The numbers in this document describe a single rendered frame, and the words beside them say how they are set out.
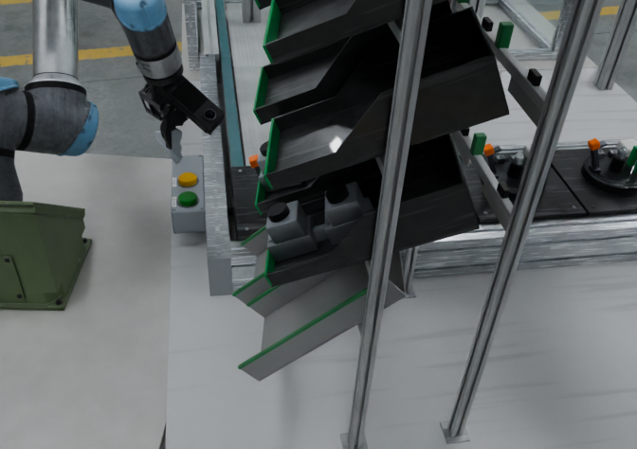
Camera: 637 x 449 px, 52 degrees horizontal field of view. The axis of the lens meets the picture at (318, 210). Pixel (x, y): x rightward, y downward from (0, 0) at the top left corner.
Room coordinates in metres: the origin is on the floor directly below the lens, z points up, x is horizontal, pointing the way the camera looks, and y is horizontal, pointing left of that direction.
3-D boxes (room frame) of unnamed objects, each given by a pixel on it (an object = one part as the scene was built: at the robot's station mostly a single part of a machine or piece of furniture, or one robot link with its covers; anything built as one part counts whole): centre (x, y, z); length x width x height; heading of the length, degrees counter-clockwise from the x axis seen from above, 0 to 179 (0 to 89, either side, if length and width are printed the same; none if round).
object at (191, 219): (1.14, 0.29, 0.93); 0.21 x 0.07 x 0.06; 11
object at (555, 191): (1.19, -0.43, 1.01); 0.24 x 0.24 x 0.13; 11
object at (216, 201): (1.34, 0.26, 0.91); 0.89 x 0.06 x 0.11; 11
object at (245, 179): (1.10, 0.06, 0.96); 0.24 x 0.24 x 0.02; 11
